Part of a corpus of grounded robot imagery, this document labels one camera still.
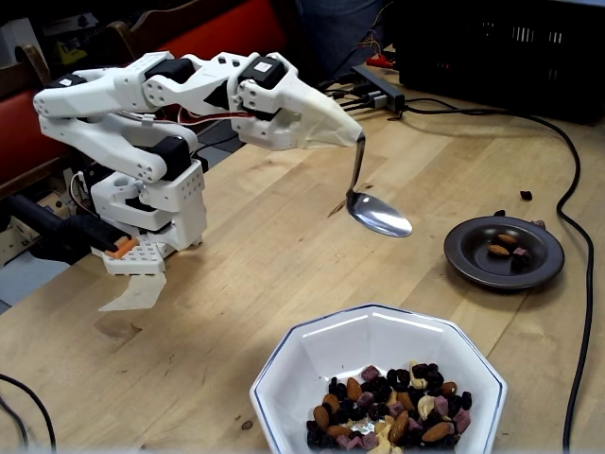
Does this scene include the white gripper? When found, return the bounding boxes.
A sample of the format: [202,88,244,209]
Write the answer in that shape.
[230,55,364,152]

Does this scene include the bent metal spoon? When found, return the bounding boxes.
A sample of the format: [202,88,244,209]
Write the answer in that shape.
[345,132,414,239]

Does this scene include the trail mix pile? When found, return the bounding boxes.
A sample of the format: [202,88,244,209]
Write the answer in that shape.
[304,359,474,454]

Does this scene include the dark brown plate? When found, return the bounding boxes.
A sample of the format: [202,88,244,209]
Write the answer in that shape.
[442,215,566,292]

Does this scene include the white octagonal bowl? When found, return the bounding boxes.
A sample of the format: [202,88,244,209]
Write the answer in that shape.
[249,304,509,454]

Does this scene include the grey usb hub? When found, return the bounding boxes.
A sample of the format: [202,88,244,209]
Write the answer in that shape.
[350,63,407,115]

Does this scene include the blue denim cloth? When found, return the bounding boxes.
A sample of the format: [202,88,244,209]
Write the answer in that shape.
[300,0,396,79]

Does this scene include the black slotted plastic crate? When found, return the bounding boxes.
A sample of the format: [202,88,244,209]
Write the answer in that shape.
[390,0,605,127]

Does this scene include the yellow green tool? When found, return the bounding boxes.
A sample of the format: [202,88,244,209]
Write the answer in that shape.
[52,37,90,66]

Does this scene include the black clamp with orange pad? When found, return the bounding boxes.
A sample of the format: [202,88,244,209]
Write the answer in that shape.
[0,193,139,266]

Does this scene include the plain white box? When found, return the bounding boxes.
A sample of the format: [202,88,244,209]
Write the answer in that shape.
[0,17,40,70]

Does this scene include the white printed box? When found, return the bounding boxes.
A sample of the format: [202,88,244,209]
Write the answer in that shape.
[0,191,72,269]

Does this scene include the black usb cable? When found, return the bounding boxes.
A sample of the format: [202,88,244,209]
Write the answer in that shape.
[342,96,384,114]
[325,82,372,98]

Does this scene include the coloured jumper wires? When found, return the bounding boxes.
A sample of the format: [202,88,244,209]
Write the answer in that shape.
[352,0,396,58]

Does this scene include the thick black cable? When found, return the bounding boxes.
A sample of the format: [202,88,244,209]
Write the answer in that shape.
[387,96,596,454]

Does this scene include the thin black cable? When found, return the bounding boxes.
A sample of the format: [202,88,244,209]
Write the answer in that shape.
[0,373,58,454]

